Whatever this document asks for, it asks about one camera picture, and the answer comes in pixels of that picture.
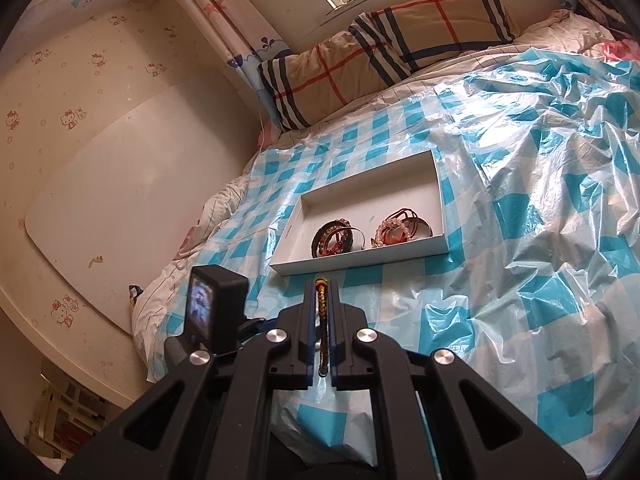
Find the printed curtain with whale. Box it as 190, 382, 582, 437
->
145, 0, 296, 88

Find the white shallow cardboard box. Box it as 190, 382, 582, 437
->
269, 149, 450, 277

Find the plaid pillow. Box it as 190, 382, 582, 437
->
257, 29, 418, 132
349, 0, 517, 70

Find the multicolour bead bracelet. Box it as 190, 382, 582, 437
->
312, 273, 334, 379

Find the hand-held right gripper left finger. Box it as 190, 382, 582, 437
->
60, 278, 318, 480

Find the large white board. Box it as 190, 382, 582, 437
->
24, 77, 263, 336

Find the dark red cord bracelet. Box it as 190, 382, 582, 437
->
386, 206, 434, 241

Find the dark bracelets bundle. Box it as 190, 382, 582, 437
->
312, 218, 369, 259

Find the white shelf rack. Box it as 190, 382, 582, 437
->
22, 360, 133, 468

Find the blue checked plastic sheet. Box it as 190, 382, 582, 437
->
147, 47, 640, 478

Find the pink plastic bag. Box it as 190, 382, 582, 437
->
599, 40, 640, 65

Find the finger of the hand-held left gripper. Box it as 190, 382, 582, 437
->
237, 317, 269, 345

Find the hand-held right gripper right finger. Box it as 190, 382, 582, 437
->
329, 278, 587, 480

